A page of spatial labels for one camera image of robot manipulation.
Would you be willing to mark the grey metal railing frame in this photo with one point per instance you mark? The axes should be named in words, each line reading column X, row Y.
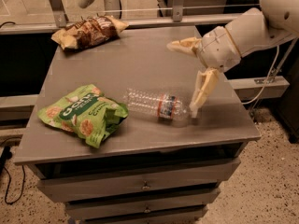
column 140, row 19

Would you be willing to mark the grey drawer cabinet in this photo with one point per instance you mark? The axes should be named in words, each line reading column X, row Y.
column 150, row 171

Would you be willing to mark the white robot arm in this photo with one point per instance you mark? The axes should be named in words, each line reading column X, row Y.
column 251, row 33

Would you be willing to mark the green rice chip bag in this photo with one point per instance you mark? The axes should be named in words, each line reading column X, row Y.
column 87, row 112

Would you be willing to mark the brown chip bag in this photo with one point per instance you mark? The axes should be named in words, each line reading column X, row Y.
column 89, row 33

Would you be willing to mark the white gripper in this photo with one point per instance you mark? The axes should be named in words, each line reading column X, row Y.
column 218, row 49

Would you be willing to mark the clear plastic water bottle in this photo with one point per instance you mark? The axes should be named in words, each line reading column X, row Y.
column 161, row 105

